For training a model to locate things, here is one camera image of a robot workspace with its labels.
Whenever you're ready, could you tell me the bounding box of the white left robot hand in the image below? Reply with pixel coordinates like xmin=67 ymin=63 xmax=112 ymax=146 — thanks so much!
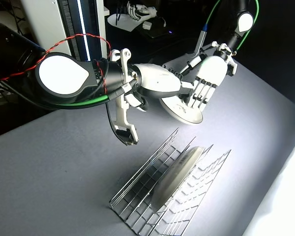
xmin=180 ymin=54 xmax=228 ymax=110

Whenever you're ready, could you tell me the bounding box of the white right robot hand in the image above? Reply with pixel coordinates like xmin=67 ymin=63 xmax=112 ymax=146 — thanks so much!
xmin=127 ymin=62 xmax=196 ymax=113

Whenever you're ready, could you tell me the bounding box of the white plate with dark rim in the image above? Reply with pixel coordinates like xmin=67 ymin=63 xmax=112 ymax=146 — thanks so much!
xmin=159 ymin=94 xmax=204 ymax=125
xmin=151 ymin=146 xmax=206 ymax=213

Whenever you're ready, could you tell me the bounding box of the black flat device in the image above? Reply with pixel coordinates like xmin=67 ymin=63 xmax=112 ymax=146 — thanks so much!
xmin=137 ymin=17 xmax=174 ymax=39

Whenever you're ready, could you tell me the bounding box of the white flat board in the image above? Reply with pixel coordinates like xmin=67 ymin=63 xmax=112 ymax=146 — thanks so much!
xmin=107 ymin=12 xmax=148 ymax=31

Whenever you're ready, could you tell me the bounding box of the spare white robot hand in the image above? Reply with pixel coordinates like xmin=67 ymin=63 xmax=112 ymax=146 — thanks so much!
xmin=126 ymin=0 xmax=158 ymax=22

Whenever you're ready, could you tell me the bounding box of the white and black robot column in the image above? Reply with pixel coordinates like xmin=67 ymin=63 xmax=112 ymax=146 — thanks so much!
xmin=21 ymin=0 xmax=108 ymax=62

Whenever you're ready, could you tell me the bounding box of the grey cable adapter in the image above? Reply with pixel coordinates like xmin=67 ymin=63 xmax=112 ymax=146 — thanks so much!
xmin=194 ymin=24 xmax=208 ymax=59

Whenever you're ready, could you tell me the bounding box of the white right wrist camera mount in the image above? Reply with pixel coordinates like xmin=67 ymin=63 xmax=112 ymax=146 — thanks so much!
xmin=109 ymin=48 xmax=140 ymax=146

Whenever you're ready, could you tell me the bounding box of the green left arm cable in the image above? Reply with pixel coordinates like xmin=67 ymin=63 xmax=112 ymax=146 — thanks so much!
xmin=235 ymin=0 xmax=260 ymax=52

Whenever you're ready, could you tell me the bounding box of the thin green adapter cable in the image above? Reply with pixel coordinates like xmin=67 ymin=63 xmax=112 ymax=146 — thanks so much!
xmin=204 ymin=0 xmax=223 ymax=27

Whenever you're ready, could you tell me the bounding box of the thick green right arm cable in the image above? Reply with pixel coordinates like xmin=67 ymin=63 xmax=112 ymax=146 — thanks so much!
xmin=39 ymin=83 xmax=132 ymax=110

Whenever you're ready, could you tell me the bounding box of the red and black twisted wire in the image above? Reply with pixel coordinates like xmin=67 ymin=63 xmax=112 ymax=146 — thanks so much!
xmin=0 ymin=33 xmax=113 ymax=95

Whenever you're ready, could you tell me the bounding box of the metal wire dish rack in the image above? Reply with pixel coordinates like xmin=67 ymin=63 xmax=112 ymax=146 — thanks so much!
xmin=109 ymin=127 xmax=232 ymax=236

